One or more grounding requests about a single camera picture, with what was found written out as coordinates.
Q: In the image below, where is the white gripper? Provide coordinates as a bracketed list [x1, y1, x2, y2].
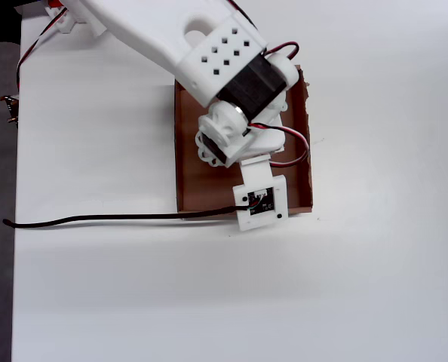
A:
[195, 102, 287, 169]

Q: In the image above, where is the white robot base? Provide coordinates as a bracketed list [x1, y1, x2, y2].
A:
[44, 0, 108, 38]

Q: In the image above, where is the brown cardboard box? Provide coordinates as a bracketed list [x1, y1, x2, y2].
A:
[173, 64, 315, 222]

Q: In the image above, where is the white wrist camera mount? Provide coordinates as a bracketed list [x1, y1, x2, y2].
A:
[232, 153, 288, 232]

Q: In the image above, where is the red black gripper servo wire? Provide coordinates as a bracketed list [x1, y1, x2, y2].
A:
[246, 121, 311, 167]

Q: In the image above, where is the black camera cable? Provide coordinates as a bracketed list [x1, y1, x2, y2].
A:
[2, 204, 248, 229]

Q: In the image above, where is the red black wrist servo wire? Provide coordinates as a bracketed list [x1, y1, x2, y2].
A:
[264, 40, 301, 63]

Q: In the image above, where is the red black base wire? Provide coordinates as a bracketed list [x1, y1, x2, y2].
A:
[15, 6, 69, 92]

